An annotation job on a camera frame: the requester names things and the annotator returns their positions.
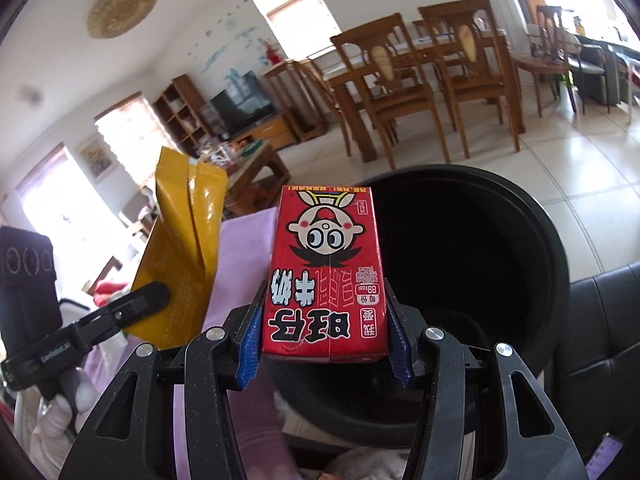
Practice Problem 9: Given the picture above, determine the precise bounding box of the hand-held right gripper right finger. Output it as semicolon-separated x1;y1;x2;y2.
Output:
387;295;591;480

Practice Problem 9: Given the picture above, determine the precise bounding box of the round ceiling lamp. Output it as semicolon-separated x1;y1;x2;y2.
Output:
87;0;161;38

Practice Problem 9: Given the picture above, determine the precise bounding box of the black leather seat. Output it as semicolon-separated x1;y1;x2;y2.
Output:
555;265;640;426

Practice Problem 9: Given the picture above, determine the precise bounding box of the wooden television cabinet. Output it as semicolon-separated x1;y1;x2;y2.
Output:
230;110;301;152

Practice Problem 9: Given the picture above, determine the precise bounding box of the wooden dining table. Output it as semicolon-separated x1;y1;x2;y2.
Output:
325;27;527;157

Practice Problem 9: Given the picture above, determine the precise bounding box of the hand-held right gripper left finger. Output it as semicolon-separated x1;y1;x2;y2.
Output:
59;280;271;480

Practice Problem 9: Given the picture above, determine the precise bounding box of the purple tablecloth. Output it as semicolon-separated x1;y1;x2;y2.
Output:
85;207;301;480

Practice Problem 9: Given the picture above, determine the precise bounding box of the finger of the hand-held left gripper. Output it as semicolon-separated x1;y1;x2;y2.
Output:
75;281;172;349

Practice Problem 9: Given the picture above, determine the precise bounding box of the tall wooden plant stand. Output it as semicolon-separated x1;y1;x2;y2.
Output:
262;59;329;144

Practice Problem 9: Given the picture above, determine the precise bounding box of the person's left hand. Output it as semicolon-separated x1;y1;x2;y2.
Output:
30;367;101;480

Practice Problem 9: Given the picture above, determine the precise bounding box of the wooden coffee table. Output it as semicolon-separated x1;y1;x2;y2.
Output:
215;140;292;217

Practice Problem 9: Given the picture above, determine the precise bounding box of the window with blind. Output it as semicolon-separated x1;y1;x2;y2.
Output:
250;0;342;59
95;92;172;173

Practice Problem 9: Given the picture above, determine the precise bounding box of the yellow snack packet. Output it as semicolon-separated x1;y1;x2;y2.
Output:
121;146;229;356

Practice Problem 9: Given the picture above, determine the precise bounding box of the red milk carton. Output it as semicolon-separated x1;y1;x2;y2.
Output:
261;185;392;363

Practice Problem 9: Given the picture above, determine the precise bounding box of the wooden bookshelf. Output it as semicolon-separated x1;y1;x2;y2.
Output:
152;75;222;157

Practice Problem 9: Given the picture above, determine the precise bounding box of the black trash bin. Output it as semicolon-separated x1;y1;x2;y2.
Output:
265;162;571;448

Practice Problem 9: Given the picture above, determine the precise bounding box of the framed sunflower painting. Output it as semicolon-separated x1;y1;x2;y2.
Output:
75;135;116;181

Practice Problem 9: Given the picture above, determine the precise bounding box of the flat screen television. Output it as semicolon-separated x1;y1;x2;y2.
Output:
209;71;278;137

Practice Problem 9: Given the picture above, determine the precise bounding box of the wooden dining chair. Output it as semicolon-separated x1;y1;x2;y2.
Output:
417;0;524;154
330;12;451;169
297;57;353;141
515;5;582;117

